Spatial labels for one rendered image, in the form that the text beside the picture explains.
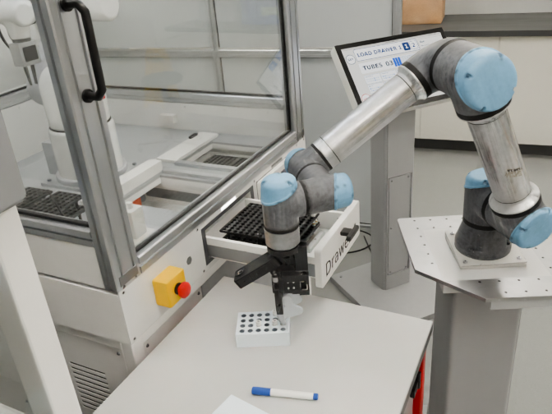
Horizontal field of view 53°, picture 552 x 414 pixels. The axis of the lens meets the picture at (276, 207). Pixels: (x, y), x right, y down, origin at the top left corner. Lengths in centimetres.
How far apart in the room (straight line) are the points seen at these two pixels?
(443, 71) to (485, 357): 90
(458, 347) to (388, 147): 98
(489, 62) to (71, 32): 78
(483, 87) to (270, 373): 74
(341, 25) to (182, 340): 199
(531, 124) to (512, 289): 289
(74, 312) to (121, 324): 14
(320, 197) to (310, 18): 195
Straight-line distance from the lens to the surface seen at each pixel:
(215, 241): 151
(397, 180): 249
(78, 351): 154
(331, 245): 140
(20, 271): 76
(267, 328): 132
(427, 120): 438
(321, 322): 139
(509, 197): 140
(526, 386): 242
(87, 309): 138
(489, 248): 161
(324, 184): 116
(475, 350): 177
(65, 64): 109
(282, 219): 114
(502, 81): 121
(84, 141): 113
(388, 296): 271
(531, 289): 156
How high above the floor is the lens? 162
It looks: 27 degrees down
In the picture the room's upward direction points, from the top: 5 degrees counter-clockwise
